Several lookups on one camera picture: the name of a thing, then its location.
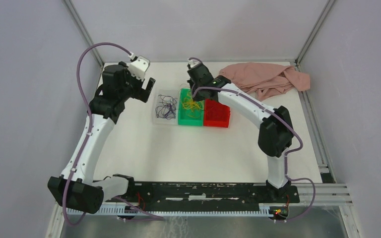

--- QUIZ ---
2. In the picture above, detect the clear plastic bin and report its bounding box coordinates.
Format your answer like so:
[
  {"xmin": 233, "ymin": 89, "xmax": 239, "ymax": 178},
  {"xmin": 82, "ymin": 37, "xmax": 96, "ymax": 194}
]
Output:
[{"xmin": 151, "ymin": 89, "xmax": 179, "ymax": 125}]

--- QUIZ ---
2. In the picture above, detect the red plastic bin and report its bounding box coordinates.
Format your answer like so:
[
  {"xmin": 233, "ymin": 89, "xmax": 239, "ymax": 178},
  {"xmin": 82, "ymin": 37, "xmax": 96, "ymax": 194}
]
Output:
[{"xmin": 203, "ymin": 99, "xmax": 231, "ymax": 128}]

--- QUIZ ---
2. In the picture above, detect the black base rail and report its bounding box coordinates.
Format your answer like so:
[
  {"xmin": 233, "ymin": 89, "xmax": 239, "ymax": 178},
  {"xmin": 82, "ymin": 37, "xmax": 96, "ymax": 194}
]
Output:
[{"xmin": 120, "ymin": 181, "xmax": 300, "ymax": 212}]

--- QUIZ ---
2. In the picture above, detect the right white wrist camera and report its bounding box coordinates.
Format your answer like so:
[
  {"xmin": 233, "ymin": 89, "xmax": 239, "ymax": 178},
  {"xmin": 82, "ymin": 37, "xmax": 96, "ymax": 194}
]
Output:
[{"xmin": 187, "ymin": 58, "xmax": 202, "ymax": 69}]

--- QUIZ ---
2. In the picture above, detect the right controller board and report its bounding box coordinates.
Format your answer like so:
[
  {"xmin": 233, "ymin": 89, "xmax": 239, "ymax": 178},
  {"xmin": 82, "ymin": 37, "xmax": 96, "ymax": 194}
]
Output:
[{"xmin": 268, "ymin": 206, "xmax": 289, "ymax": 221}]

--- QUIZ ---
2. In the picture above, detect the dark purple wire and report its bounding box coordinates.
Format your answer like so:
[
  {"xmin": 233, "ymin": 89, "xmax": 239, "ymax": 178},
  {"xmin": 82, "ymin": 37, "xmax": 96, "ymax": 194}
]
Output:
[{"xmin": 155, "ymin": 94, "xmax": 179, "ymax": 120}]

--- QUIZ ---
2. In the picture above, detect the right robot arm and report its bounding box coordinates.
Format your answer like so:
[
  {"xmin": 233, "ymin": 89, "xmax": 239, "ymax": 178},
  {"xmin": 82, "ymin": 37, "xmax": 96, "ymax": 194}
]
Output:
[{"xmin": 187, "ymin": 60, "xmax": 294, "ymax": 202}]

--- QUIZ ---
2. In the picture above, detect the pink cloth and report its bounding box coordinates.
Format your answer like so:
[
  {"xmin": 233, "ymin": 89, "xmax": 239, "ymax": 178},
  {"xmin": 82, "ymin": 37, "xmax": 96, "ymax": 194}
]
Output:
[{"xmin": 219, "ymin": 62, "xmax": 311, "ymax": 101}]

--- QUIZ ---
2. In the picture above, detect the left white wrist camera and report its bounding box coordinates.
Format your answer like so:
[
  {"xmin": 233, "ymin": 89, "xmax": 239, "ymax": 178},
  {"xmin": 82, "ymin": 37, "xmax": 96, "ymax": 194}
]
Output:
[{"xmin": 128, "ymin": 53, "xmax": 151, "ymax": 81}]

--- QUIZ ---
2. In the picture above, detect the aluminium frame rail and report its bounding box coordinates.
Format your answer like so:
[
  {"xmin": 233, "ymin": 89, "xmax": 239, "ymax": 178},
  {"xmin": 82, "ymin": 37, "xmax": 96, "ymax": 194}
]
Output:
[{"xmin": 55, "ymin": 182, "xmax": 354, "ymax": 206}]

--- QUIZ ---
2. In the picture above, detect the green plastic bin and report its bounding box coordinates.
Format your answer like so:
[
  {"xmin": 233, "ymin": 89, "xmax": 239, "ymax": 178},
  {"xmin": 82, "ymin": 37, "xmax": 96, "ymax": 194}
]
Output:
[{"xmin": 178, "ymin": 88, "xmax": 204, "ymax": 126}]

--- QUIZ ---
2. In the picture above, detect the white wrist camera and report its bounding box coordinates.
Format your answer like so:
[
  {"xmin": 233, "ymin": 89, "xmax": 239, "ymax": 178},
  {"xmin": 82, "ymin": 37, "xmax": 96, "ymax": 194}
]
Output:
[
  {"xmin": 187, "ymin": 58, "xmax": 202, "ymax": 69},
  {"xmin": 128, "ymin": 53, "xmax": 151, "ymax": 81}
]

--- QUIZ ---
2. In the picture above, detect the white slotted cable duct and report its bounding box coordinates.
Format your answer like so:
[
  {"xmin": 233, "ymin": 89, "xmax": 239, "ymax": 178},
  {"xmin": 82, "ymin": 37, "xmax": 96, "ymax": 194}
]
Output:
[{"xmin": 66, "ymin": 205, "xmax": 272, "ymax": 218}]

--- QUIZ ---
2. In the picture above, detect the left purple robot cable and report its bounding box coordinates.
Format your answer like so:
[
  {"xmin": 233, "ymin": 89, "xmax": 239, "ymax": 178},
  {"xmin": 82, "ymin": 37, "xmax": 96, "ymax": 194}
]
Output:
[{"xmin": 62, "ymin": 43, "xmax": 165, "ymax": 227}]

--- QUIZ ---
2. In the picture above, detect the yellow wire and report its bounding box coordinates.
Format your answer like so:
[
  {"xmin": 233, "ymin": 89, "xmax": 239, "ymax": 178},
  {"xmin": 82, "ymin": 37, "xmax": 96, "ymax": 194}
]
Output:
[{"xmin": 181, "ymin": 90, "xmax": 205, "ymax": 120}]

